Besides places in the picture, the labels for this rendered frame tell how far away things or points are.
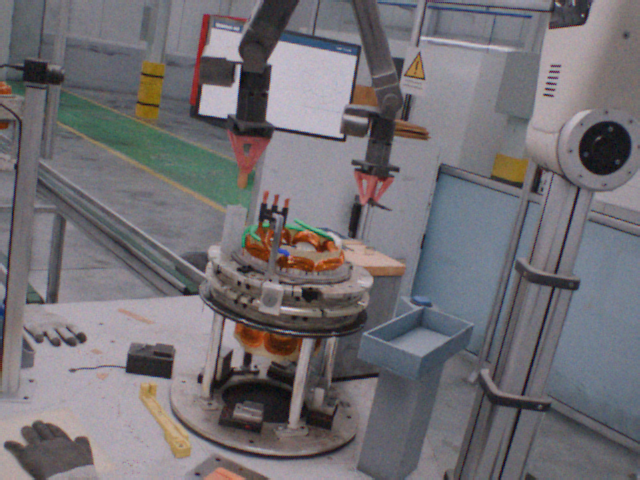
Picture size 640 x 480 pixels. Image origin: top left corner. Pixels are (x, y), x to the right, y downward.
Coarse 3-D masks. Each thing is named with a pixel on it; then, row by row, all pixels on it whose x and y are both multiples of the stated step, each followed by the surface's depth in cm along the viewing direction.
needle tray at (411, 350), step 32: (416, 320) 135; (448, 320) 134; (384, 352) 114; (416, 352) 123; (448, 352) 122; (384, 384) 123; (416, 384) 120; (384, 416) 123; (416, 416) 122; (384, 448) 124; (416, 448) 128
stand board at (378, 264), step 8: (352, 248) 170; (360, 248) 171; (352, 256) 162; (360, 256) 164; (368, 256) 165; (376, 256) 167; (384, 256) 168; (360, 264) 157; (368, 264) 158; (376, 264) 160; (384, 264) 161; (392, 264) 162; (400, 264) 164; (376, 272) 159; (384, 272) 160; (392, 272) 161; (400, 272) 163
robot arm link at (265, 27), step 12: (264, 0) 113; (276, 0) 113; (288, 0) 112; (252, 12) 119; (264, 12) 114; (276, 12) 114; (288, 12) 114; (252, 24) 116; (264, 24) 115; (276, 24) 115; (252, 36) 117; (264, 36) 117; (276, 36) 117; (240, 48) 119; (264, 48) 118; (264, 60) 120
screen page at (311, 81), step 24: (216, 24) 225; (288, 48) 231; (312, 48) 233; (336, 48) 235; (288, 72) 232; (312, 72) 234; (336, 72) 236; (216, 96) 229; (288, 96) 234; (312, 96) 235; (336, 96) 237; (288, 120) 235; (312, 120) 237; (336, 120) 238
